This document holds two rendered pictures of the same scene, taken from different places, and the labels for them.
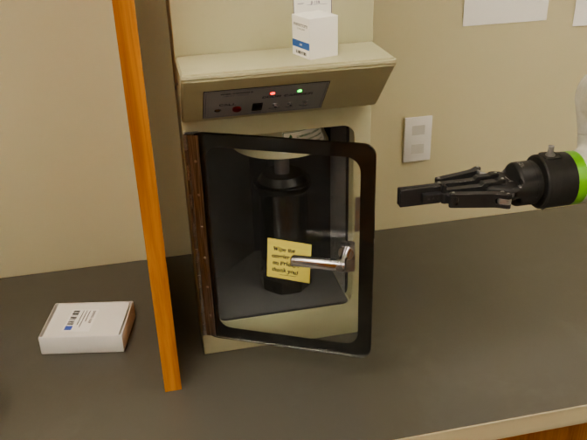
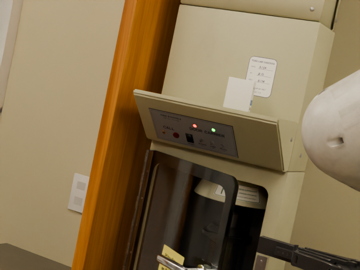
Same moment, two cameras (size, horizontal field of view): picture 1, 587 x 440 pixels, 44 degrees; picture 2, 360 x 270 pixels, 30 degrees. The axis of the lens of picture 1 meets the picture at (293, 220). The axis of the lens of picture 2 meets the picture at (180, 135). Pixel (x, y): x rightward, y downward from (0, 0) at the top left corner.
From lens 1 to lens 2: 0.85 m
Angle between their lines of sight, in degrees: 45
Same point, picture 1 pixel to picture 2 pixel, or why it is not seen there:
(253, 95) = (182, 124)
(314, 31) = (231, 87)
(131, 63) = (115, 76)
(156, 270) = (83, 231)
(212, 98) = (156, 116)
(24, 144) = not seen: hidden behind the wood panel
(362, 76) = (256, 129)
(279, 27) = not seen: hidden behind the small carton
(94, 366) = not seen: outside the picture
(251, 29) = (212, 89)
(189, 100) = (143, 114)
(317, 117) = (242, 171)
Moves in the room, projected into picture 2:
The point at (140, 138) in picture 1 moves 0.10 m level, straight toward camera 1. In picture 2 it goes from (104, 128) to (76, 125)
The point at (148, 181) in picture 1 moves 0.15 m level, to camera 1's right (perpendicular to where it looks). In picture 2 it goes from (99, 160) to (150, 176)
